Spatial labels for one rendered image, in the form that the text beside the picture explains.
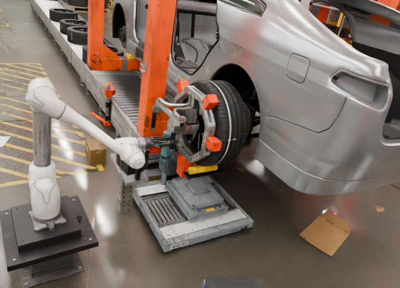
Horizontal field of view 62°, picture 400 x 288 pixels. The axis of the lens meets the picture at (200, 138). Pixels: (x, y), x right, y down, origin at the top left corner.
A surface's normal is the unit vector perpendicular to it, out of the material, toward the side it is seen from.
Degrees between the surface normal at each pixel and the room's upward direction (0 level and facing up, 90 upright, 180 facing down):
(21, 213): 3
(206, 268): 0
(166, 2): 90
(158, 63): 90
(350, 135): 89
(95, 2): 90
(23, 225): 3
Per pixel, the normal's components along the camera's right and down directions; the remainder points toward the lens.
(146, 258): 0.16, -0.89
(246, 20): -0.82, -0.06
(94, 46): 0.48, 0.46
